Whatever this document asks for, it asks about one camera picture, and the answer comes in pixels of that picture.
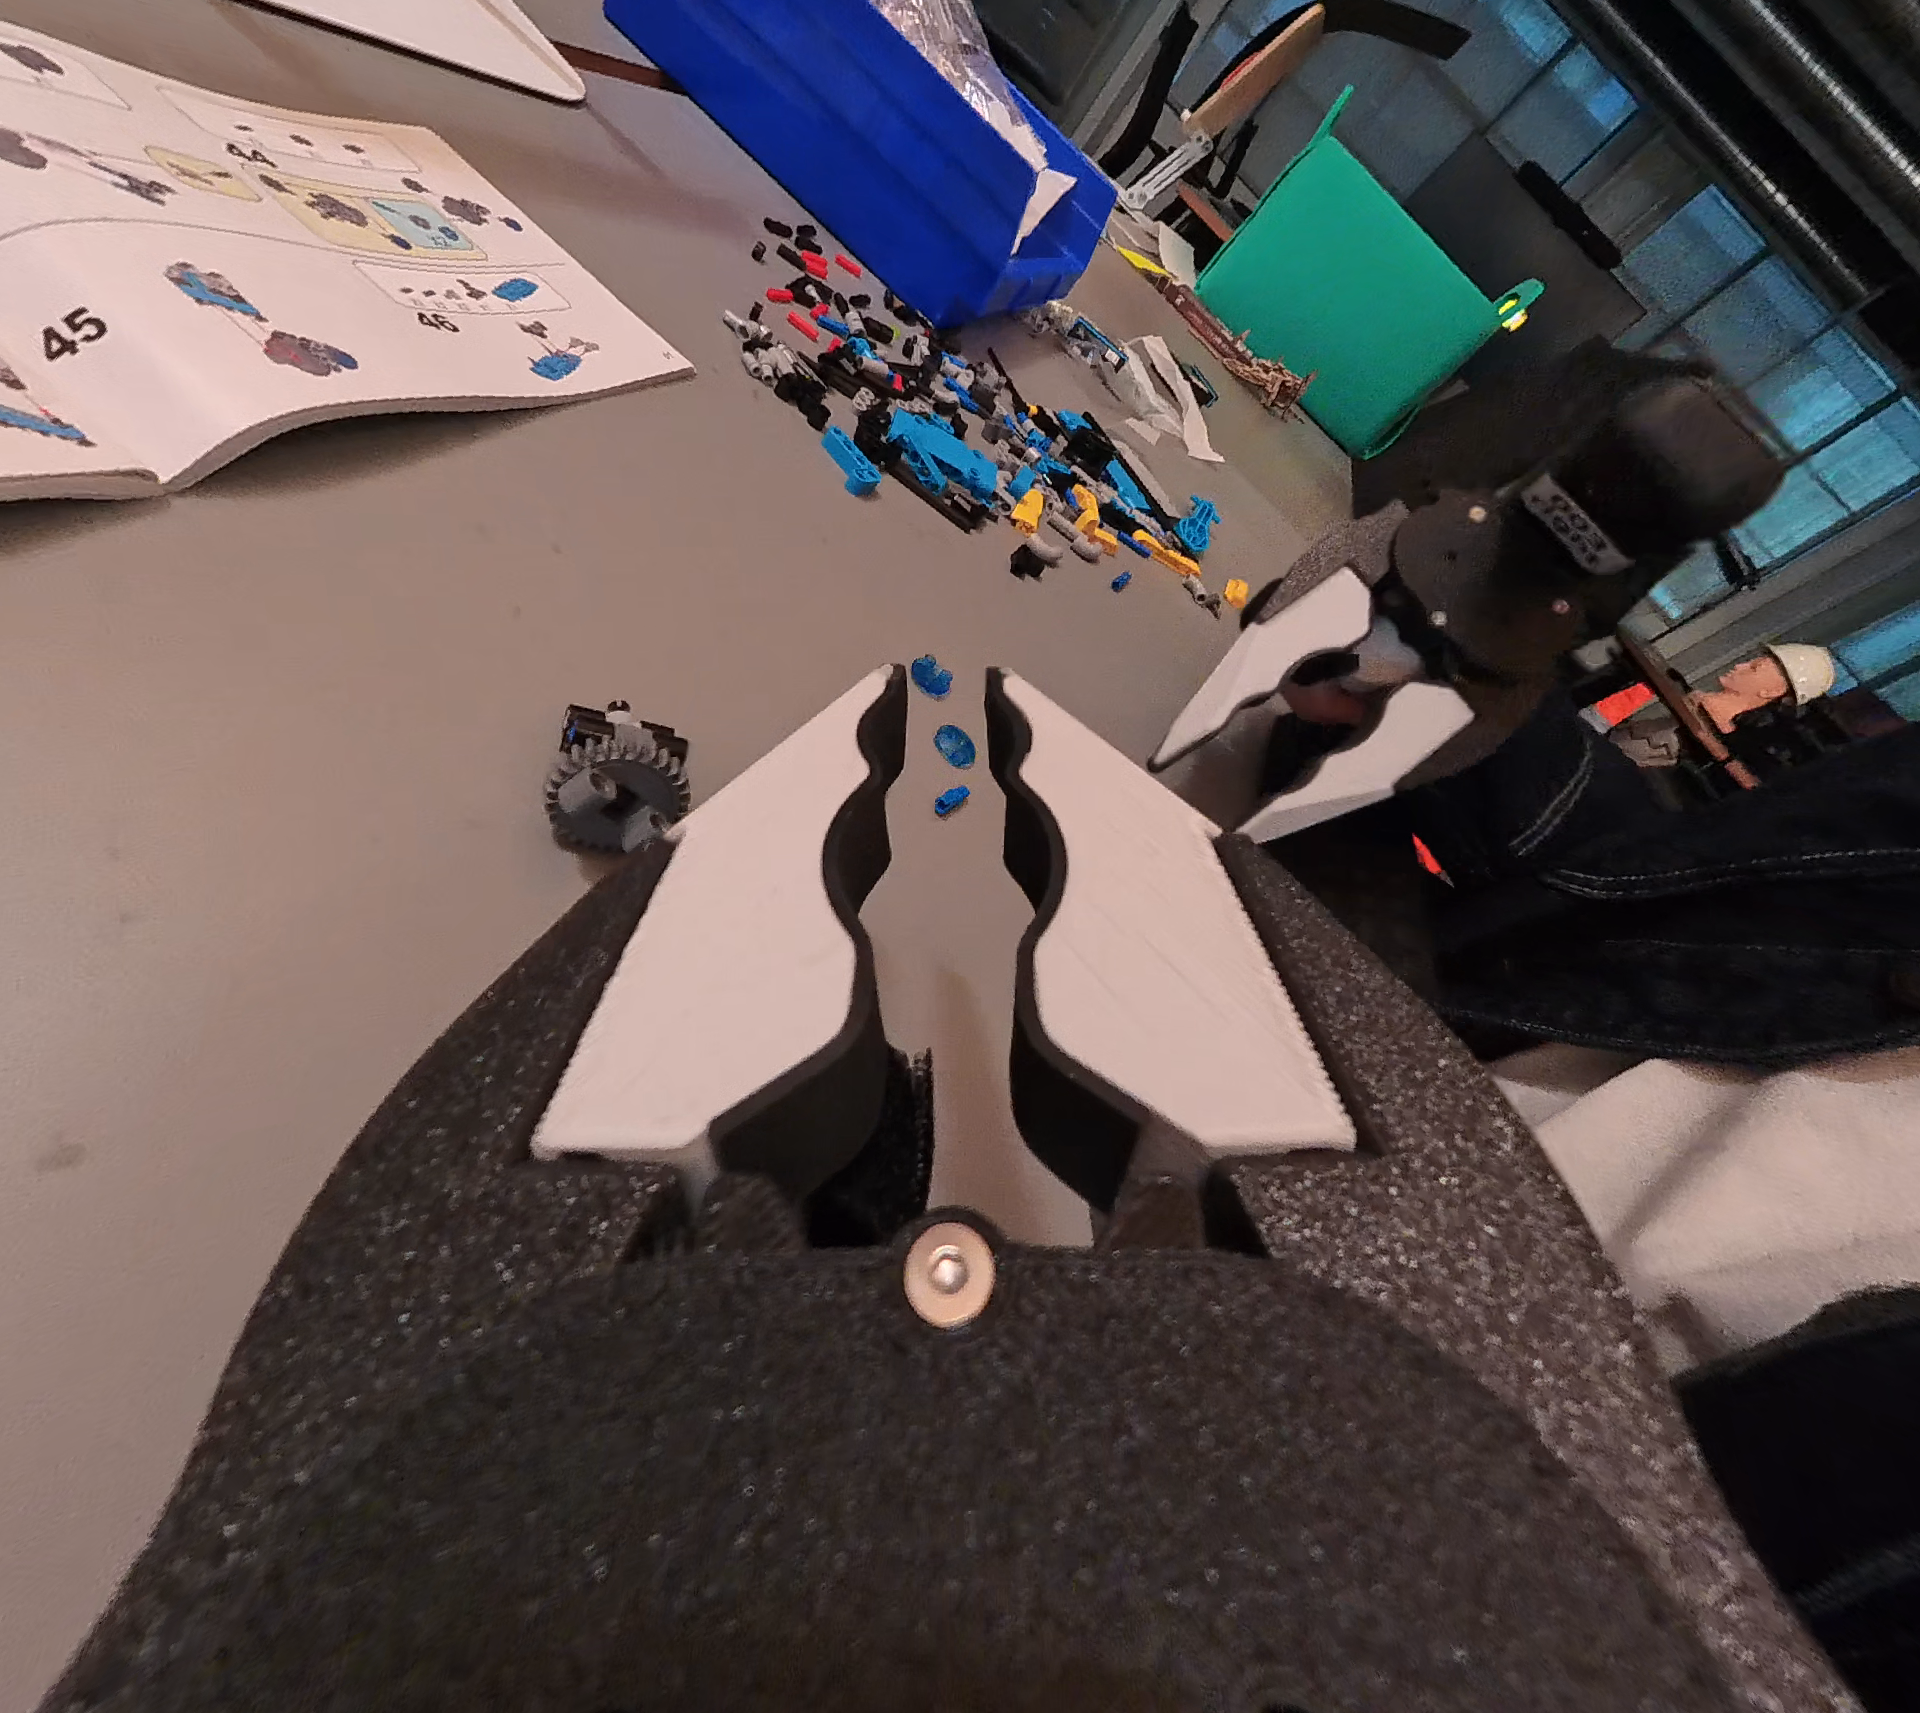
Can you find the grey gear brick assembly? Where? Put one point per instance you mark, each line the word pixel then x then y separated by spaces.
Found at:
pixel 597 796

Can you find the translucent blue brick piece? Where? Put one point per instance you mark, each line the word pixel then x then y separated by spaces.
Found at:
pixel 932 669

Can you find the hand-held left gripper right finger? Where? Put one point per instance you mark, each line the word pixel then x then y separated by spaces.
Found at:
pixel 1169 979

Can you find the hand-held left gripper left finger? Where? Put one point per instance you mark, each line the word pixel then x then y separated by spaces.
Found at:
pixel 719 979

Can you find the white shirt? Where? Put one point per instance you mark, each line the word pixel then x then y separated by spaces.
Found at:
pixel 1770 1184

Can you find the black chair with wooden seat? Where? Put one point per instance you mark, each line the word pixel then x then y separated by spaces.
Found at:
pixel 1245 97

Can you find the building instruction booklet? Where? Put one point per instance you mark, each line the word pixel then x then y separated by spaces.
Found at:
pixel 221 244

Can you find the blue plastic bin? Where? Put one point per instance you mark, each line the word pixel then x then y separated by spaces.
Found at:
pixel 780 36

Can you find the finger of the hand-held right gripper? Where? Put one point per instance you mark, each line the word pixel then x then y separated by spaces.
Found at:
pixel 1369 768
pixel 1271 667

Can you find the grey desk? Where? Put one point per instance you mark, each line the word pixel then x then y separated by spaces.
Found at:
pixel 378 631

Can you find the dark denim jacket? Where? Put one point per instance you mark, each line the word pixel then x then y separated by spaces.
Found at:
pixel 1830 1514

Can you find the figure with white helmet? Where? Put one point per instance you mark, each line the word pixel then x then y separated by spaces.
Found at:
pixel 1794 669

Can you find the brown wooden model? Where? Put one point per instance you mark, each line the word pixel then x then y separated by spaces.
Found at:
pixel 1245 367

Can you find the pile of small brick pieces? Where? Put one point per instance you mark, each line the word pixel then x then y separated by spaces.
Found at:
pixel 932 449

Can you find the green felt bag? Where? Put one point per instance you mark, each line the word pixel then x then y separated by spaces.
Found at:
pixel 1337 287

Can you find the crumpled white plastic bag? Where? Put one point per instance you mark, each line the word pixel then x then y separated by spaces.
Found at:
pixel 1161 384

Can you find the translucent blue round piece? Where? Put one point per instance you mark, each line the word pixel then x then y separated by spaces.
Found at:
pixel 956 748

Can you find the small grey blue brick assembly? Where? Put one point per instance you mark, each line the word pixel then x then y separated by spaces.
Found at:
pixel 1078 339

